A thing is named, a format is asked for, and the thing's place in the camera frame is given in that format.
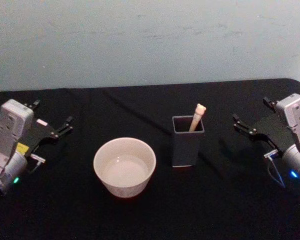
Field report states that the dark square pen holder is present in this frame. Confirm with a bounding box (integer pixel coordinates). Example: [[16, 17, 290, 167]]
[[171, 115, 206, 168]]

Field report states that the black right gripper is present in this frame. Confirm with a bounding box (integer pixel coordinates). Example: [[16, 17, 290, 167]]
[[231, 96, 295, 155]]

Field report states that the left gripper cable with plug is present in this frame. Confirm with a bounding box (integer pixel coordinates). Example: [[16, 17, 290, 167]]
[[26, 153, 46, 174]]

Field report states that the white ceramic bowl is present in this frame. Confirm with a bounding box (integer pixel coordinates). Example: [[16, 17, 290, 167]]
[[93, 137, 157, 199]]

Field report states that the wooden stick with bear head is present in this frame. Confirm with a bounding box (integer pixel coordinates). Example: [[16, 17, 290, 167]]
[[188, 103, 207, 133]]

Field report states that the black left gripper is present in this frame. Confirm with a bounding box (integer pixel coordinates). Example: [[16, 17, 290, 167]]
[[16, 99, 74, 158]]

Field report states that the black table cloth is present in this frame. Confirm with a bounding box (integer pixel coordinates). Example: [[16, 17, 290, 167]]
[[0, 78, 300, 240]]

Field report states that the gripper cable with plug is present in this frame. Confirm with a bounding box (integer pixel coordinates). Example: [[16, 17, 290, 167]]
[[263, 149, 287, 189], [26, 153, 46, 174]]

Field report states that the right gripper cable with plug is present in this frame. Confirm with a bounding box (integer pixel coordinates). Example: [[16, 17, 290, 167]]
[[263, 149, 287, 189]]

